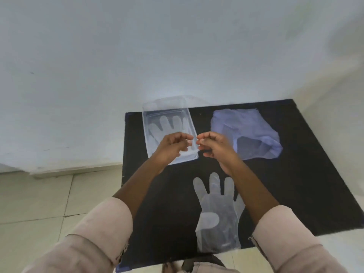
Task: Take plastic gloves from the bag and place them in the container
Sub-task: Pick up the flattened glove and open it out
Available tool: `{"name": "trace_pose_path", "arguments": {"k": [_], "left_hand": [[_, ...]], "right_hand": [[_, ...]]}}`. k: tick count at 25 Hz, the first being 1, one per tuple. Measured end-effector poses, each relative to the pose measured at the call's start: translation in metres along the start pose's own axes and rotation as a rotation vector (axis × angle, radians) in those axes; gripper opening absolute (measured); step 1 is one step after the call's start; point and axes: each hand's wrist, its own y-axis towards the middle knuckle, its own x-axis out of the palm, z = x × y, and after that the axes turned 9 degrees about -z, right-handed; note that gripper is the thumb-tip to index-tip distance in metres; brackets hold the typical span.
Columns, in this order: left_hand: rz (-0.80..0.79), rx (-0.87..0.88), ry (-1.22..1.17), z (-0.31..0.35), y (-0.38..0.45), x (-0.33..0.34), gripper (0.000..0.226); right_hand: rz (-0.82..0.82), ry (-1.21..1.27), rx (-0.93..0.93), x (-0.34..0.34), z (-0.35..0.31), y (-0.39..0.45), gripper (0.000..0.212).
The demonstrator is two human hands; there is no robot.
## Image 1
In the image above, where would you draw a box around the person's right forearm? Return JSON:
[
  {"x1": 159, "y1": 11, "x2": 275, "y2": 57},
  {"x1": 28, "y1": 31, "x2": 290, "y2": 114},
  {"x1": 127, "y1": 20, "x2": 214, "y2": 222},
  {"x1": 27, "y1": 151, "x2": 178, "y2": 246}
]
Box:
[{"x1": 227, "y1": 160, "x2": 281, "y2": 226}]

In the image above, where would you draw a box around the person's left hand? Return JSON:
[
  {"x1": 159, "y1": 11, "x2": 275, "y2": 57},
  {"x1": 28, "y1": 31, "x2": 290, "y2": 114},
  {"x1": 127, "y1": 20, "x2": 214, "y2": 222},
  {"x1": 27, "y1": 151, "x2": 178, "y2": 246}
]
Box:
[{"x1": 151, "y1": 132, "x2": 194, "y2": 171}]

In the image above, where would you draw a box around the clear plastic container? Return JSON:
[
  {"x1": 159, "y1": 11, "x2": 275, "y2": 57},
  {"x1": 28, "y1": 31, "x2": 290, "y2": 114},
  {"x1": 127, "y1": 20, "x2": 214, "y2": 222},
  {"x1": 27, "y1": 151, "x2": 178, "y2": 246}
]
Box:
[{"x1": 142, "y1": 96, "x2": 199, "y2": 166}]

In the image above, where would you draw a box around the clear plastic lid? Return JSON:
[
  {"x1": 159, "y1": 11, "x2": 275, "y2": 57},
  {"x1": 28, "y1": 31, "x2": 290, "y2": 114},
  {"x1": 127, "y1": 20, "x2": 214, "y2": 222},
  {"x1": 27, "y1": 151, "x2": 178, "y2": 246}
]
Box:
[{"x1": 182, "y1": 95, "x2": 212, "y2": 109}]

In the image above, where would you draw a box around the person's right hand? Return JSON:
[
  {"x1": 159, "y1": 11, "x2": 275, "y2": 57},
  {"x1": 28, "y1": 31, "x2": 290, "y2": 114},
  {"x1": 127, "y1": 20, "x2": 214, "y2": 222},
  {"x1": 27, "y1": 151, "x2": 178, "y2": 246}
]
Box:
[{"x1": 196, "y1": 131, "x2": 242, "y2": 177}]

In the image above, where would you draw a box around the clear plastic glove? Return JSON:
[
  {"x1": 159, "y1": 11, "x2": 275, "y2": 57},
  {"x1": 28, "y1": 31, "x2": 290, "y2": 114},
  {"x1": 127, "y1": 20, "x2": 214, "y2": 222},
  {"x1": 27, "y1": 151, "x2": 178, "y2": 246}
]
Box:
[
  {"x1": 193, "y1": 172, "x2": 246, "y2": 253},
  {"x1": 149, "y1": 115, "x2": 197, "y2": 160}
]

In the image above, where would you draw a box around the person's left forearm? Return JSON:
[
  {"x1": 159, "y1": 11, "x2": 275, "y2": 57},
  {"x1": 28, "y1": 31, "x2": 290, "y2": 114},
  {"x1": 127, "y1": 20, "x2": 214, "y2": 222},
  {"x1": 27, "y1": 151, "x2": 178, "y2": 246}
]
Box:
[{"x1": 111, "y1": 156, "x2": 167, "y2": 226}]

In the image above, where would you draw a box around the blue plastic bag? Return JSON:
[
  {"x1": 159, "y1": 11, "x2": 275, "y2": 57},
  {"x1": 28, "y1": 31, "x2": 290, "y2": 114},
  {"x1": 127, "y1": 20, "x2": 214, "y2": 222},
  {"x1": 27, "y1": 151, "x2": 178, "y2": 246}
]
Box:
[{"x1": 210, "y1": 108, "x2": 284, "y2": 160}]

